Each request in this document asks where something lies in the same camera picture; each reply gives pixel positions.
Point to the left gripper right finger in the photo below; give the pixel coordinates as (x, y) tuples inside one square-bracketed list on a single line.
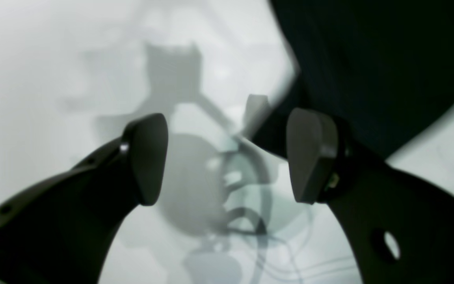
[(400, 227)]

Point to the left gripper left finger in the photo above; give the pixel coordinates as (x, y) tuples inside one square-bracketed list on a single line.
[(60, 230)]

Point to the black t-shirt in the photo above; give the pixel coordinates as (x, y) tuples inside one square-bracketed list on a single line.
[(385, 67)]

